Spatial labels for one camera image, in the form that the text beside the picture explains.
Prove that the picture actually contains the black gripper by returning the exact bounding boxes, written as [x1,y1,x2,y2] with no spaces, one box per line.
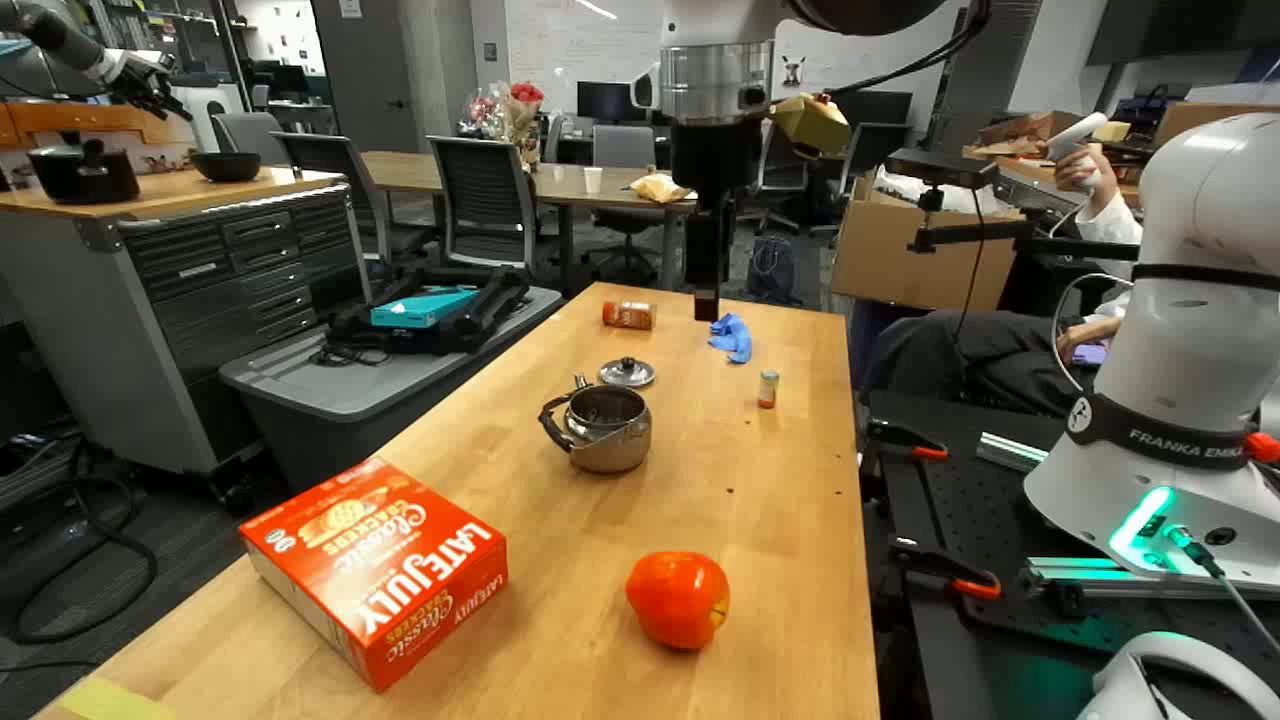
[670,117,765,324]

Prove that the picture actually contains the round steel kettle lid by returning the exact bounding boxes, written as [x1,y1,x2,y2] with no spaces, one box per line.
[590,350,660,394]

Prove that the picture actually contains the stainless steel kettle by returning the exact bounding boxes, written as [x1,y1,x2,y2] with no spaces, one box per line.
[536,377,654,480]

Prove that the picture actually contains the blue cloth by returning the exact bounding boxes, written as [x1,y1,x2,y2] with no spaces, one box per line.
[704,311,758,368]

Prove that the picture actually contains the brown spice jar red cap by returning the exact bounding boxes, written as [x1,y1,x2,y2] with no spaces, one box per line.
[594,295,660,337]

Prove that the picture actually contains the grey office chair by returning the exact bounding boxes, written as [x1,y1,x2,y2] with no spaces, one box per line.
[582,118,664,282]

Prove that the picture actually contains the wooden background desk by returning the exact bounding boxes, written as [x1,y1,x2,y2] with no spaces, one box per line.
[355,147,704,292]

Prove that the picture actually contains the small dark computer monitor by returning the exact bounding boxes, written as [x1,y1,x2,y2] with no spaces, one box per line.
[573,75,646,132]

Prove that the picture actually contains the cardboard box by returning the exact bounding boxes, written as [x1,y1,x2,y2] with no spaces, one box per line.
[833,192,1025,317]

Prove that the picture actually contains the black mesh office chair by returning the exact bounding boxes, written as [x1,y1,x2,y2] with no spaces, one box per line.
[276,129,398,273]
[426,132,543,275]

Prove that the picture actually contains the red flower bouquet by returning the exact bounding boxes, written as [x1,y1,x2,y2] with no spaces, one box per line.
[465,80,552,143]

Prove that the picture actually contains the seated person dark trousers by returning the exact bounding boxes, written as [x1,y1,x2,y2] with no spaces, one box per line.
[863,136,1150,409]

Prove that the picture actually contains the teal case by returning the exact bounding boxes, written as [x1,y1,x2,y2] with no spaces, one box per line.
[366,282,484,331]

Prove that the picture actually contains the orange red tomato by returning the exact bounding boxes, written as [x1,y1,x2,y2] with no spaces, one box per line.
[624,547,734,656]

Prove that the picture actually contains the aluminium extrusion bar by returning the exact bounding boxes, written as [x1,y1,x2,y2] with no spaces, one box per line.
[970,429,1057,470]

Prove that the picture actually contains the grey plastic bin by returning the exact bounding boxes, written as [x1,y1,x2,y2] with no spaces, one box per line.
[217,275,566,491]

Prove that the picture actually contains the orange cracker box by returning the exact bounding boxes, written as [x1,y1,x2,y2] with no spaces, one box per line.
[236,458,513,697]

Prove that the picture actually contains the black bowl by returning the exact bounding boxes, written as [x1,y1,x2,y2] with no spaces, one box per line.
[188,147,269,186]

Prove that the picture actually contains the grey drawer cabinet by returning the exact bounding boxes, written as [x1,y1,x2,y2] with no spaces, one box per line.
[0,164,377,480]

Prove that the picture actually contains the orange box on cabinet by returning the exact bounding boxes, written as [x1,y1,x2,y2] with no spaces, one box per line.
[0,98,198,177]

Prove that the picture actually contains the pale yellow pad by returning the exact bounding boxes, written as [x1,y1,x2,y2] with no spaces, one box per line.
[55,676,179,720]

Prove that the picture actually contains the yellow wrist mount block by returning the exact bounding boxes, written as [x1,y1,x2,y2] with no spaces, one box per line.
[771,93,857,164]

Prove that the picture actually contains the black backpack straps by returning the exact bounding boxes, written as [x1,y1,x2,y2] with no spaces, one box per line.
[317,264,536,368]

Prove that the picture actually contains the black clamp orange handle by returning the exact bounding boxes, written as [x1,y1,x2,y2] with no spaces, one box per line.
[888,534,1009,604]
[857,410,952,467]

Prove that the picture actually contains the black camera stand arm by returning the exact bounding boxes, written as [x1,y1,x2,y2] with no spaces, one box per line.
[907,183,1141,264]

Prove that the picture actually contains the white curved controller ring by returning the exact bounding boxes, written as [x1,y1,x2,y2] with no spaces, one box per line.
[1076,627,1280,720]

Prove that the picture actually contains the black pot with handle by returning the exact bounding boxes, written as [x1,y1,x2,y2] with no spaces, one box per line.
[26,136,144,209]

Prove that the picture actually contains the black floor cable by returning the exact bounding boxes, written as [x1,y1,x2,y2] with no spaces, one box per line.
[0,436,169,646]

